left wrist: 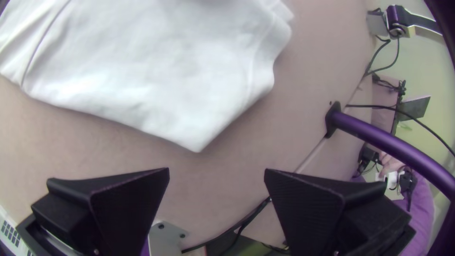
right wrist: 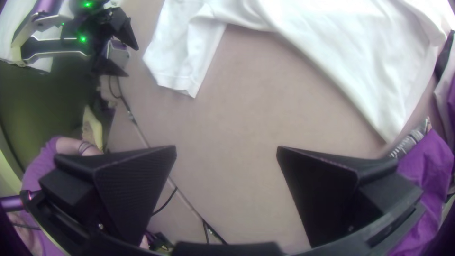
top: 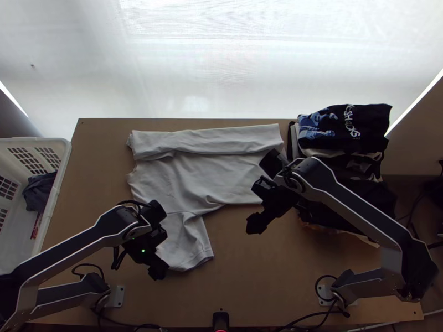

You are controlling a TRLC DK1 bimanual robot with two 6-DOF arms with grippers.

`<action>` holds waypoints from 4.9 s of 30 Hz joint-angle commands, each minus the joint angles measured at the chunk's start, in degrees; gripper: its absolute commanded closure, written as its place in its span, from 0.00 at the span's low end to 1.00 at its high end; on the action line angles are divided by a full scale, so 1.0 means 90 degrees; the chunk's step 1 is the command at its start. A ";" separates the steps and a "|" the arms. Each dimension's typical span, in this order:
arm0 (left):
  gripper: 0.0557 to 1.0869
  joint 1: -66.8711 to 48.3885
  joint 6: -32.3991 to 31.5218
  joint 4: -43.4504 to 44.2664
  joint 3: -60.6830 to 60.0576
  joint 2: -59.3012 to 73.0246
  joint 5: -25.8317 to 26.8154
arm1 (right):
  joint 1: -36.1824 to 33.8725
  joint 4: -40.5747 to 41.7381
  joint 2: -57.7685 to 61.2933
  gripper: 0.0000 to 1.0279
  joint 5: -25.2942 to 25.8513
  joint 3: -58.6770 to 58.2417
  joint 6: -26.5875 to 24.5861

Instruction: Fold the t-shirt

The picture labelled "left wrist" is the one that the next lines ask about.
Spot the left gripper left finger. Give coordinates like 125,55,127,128
30,167,171,256

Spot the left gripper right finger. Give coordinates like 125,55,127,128
264,168,417,256

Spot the white t-shirt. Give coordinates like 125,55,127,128
0,0,295,154

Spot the white laundry basket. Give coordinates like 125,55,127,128
0,204,36,256

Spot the black cable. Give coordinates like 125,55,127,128
346,104,455,157
364,35,400,77
181,197,273,254

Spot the dark camera mount pole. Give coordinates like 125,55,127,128
324,101,455,201

